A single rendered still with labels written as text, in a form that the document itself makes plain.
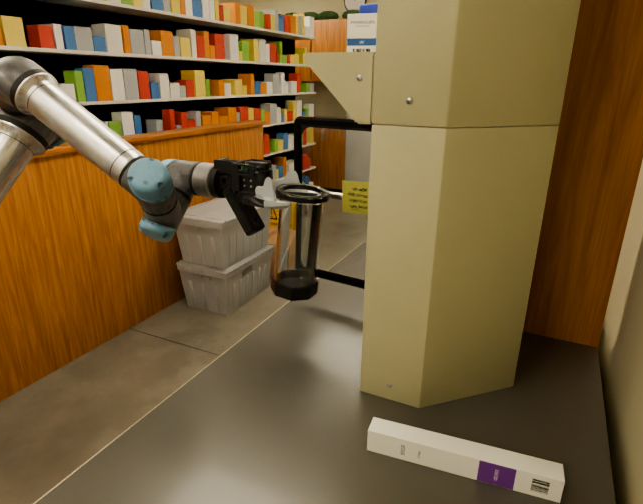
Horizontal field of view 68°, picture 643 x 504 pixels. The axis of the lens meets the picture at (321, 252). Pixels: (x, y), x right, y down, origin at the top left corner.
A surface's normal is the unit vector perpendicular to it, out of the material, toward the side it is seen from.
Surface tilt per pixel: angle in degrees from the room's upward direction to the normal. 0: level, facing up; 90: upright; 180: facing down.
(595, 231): 90
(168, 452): 0
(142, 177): 51
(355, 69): 90
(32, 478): 0
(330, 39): 90
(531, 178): 90
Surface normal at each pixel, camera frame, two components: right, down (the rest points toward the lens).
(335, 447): 0.01, -0.94
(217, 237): -0.44, 0.39
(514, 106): 0.32, 0.32
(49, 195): 0.90, 0.16
